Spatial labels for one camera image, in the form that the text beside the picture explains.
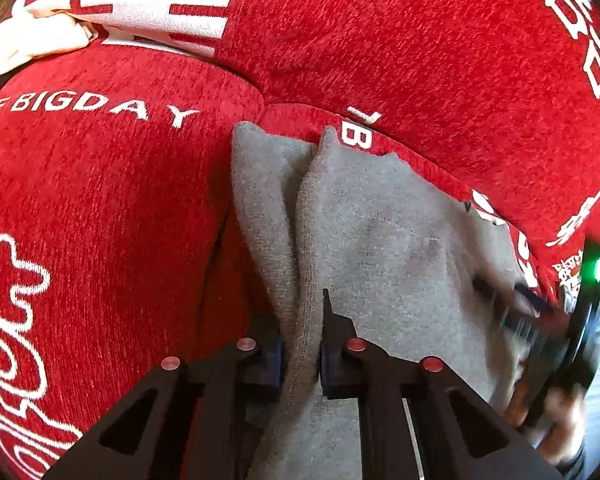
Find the grey knit garment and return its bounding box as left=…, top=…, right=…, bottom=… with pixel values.
left=232, top=122, right=524, bottom=479

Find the person's right hand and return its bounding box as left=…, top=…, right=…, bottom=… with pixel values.
left=504, top=379, right=586, bottom=467

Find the red bedspread with white print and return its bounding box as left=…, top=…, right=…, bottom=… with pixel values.
left=0, top=39, right=581, bottom=480

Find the red pillow with white characters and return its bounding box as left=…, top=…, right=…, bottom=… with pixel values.
left=14, top=0, right=600, bottom=271

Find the cream cloth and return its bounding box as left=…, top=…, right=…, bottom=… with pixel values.
left=0, top=13, right=98, bottom=76

